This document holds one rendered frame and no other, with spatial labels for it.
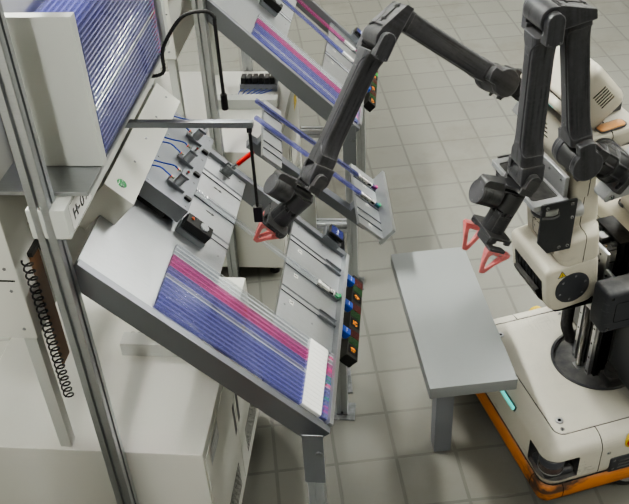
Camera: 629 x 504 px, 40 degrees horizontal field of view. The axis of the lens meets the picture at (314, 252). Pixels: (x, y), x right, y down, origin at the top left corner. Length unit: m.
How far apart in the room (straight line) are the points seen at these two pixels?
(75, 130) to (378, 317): 1.93
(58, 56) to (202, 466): 1.07
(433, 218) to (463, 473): 1.44
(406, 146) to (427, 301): 2.02
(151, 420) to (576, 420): 1.27
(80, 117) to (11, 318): 0.51
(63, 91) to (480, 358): 1.33
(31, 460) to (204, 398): 0.46
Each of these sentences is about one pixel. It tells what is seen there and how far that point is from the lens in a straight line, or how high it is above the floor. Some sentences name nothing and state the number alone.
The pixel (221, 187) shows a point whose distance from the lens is 2.39.
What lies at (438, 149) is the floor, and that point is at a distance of 4.52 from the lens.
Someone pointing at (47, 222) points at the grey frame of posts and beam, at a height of 1.35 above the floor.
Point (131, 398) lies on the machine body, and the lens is 2.39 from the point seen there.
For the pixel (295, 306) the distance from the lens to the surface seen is 2.28.
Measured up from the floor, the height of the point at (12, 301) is 1.11.
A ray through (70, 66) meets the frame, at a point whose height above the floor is 1.61.
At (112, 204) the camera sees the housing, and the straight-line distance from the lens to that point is 1.99.
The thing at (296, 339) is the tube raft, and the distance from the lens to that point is 2.19.
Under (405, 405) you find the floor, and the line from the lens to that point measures 3.13.
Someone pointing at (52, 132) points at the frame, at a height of 1.47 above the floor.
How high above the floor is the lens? 2.31
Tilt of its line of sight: 37 degrees down
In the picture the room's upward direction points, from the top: 3 degrees counter-clockwise
